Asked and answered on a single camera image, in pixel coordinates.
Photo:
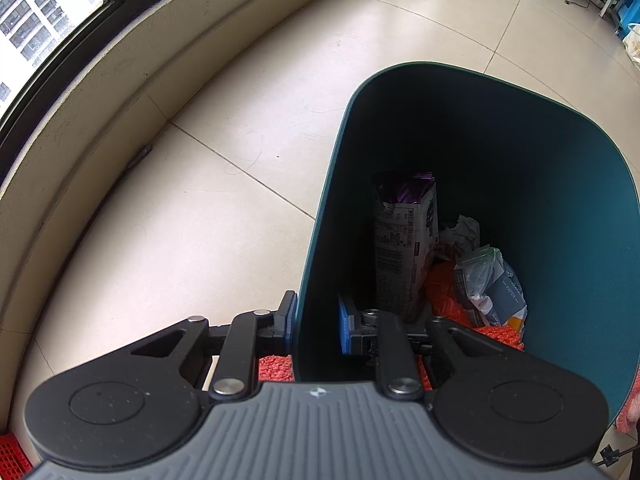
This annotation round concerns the white paper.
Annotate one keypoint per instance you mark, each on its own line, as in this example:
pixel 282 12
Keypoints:
pixel 462 235

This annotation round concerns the red plastic crate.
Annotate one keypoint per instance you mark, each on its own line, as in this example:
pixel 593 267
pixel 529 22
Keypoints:
pixel 10 452

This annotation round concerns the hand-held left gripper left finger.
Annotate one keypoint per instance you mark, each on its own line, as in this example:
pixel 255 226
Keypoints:
pixel 289 322

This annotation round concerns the white and blue plastic packet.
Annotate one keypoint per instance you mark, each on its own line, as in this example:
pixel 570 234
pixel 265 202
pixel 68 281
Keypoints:
pixel 500 295

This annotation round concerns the blue storage box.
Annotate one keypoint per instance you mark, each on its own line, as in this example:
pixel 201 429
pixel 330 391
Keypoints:
pixel 629 12

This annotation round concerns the white plastic bag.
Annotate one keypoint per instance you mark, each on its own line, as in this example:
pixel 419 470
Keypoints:
pixel 632 45

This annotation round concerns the red fluffy mat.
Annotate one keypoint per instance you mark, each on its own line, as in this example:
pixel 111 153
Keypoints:
pixel 274 367

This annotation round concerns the dark teal trash bin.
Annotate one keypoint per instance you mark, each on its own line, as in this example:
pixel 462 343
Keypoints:
pixel 565 170

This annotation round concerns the purple and white snack packet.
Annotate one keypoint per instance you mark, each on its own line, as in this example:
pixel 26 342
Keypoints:
pixel 400 240

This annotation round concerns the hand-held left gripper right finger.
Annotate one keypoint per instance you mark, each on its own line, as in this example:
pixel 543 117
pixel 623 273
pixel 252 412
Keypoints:
pixel 345 327

